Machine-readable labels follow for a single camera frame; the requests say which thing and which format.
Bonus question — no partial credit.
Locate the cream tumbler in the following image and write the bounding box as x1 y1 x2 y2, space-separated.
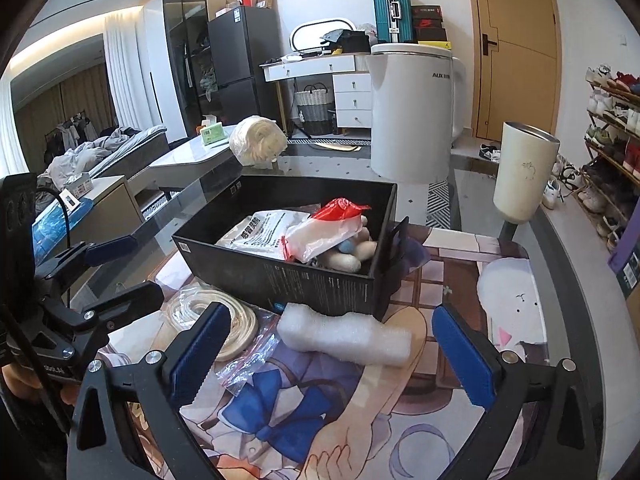
492 120 561 224

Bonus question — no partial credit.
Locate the clothes rack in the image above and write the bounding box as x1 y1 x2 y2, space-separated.
44 114 102 162

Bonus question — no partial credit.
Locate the white printed document packet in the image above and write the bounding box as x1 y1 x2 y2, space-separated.
215 209 312 261

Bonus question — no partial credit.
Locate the white cable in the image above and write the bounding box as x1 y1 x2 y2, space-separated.
166 287 282 402

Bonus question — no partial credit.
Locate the shoe rack with shoes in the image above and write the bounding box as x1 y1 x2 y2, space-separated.
581 64 640 257

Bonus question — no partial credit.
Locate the grey cabinet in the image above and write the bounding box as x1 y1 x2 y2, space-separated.
31 175 147 262

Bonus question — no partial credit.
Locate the woven laundry basket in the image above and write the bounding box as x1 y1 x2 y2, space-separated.
293 84 334 122

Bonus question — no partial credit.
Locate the black bag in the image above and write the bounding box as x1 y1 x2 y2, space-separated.
321 29 372 55

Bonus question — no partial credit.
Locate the wooden door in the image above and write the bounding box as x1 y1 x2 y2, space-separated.
464 0 559 142

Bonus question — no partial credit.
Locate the white curtain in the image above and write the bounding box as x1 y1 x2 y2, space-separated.
101 11 167 137

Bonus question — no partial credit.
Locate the oval white mirror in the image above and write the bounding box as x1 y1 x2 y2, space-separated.
289 18 357 56

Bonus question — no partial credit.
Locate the bed with grey bedding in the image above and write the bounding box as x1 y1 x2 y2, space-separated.
36 124 169 192

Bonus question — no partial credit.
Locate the dark glass wardrobe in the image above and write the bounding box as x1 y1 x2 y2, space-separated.
162 0 237 142

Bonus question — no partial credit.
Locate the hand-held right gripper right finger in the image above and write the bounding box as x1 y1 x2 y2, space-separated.
432 303 601 480

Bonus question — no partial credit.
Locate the printed cartoon desk mat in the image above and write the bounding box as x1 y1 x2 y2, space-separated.
97 220 553 480

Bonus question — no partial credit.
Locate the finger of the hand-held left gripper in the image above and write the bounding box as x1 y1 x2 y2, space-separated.
36 233 140 282
46 281 167 357

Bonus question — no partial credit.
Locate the teal suitcase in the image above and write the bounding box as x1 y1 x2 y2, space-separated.
371 0 412 44

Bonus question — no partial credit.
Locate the black refrigerator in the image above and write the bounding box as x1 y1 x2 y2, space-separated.
207 7 284 129

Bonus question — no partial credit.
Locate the stack of shoe boxes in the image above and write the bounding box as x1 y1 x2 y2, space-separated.
411 4 449 51

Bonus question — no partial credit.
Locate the purple box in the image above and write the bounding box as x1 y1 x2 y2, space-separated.
607 224 640 312

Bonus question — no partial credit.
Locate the white plush toy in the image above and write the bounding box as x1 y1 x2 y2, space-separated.
319 215 379 274

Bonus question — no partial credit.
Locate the blue packet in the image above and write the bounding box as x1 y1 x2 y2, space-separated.
31 198 97 247

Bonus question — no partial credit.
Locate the person's left hand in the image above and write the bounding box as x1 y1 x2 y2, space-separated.
0 366 82 409

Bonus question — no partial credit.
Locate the white foam piece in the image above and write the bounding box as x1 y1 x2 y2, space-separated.
277 302 413 367

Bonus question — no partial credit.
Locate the white coffee table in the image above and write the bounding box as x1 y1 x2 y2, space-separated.
148 134 242 197

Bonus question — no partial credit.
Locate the black cardboard box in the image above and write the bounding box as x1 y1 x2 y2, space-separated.
171 175 412 319

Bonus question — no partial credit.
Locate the bag of white yarn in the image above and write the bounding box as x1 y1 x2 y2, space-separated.
228 115 289 166

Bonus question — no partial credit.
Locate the small white box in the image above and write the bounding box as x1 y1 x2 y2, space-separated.
59 172 94 212

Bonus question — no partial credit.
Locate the green tissue box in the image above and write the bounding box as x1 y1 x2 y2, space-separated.
199 122 226 147

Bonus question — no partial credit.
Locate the white electric kettle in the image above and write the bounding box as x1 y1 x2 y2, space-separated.
364 42 467 184

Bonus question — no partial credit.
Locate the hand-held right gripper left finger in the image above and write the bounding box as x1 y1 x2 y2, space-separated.
65 302 232 480

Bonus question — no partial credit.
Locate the black cable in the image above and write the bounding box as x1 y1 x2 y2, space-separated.
34 187 71 252

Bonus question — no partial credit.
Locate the white vanity desk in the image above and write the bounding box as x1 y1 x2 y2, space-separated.
258 54 374 137

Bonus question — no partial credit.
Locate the red and white plastic bag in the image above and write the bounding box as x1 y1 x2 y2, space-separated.
282 198 373 263

